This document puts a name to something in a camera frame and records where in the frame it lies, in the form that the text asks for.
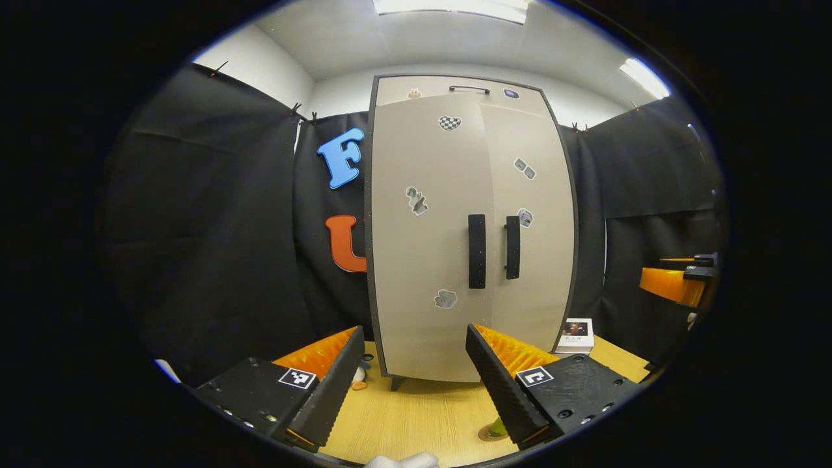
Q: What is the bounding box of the black backdrop cloth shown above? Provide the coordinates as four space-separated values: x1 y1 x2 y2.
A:
97 62 725 384

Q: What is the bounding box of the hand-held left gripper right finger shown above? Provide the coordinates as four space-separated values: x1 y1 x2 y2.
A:
465 324 641 450

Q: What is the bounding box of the white book with dark picture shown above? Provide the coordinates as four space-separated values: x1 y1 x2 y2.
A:
556 318 594 355

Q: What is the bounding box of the narrow ceiling light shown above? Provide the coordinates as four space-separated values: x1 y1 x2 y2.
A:
619 57 670 99

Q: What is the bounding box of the long ceiling light panel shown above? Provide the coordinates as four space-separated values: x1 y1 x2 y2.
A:
372 0 530 25

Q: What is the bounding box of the white and grey cabinet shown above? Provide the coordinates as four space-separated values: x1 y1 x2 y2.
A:
364 73 580 391

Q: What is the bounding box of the white cabinet door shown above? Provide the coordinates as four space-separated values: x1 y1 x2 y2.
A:
480 103 578 352
370 94 491 383

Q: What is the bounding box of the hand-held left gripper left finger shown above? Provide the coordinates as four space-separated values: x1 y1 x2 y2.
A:
195 326 365 452

